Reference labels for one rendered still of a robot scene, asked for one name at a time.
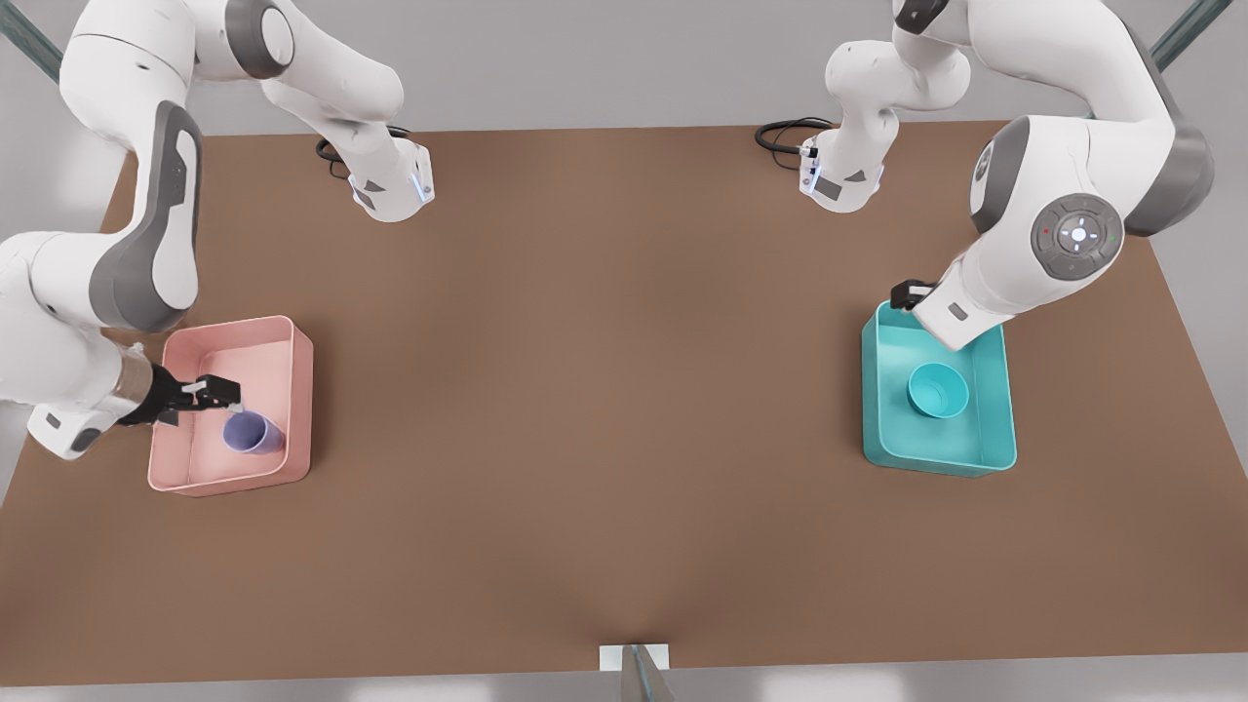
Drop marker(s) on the purple cup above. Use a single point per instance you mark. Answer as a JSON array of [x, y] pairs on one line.
[[253, 433]]

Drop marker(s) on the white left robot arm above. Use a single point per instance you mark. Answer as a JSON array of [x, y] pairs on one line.
[[1072, 175]]

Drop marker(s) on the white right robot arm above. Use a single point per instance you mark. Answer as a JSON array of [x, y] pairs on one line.
[[146, 244]]

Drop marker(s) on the pink plastic box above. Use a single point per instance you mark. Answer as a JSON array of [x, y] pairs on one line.
[[234, 405]]

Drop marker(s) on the teal bowl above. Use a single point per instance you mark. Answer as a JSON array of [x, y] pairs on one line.
[[938, 389]]

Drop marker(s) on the teal plastic box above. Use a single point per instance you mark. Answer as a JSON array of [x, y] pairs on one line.
[[936, 400]]

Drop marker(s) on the silver frame post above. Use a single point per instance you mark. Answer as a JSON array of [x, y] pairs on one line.
[[29, 39], [643, 675], [1185, 29]]

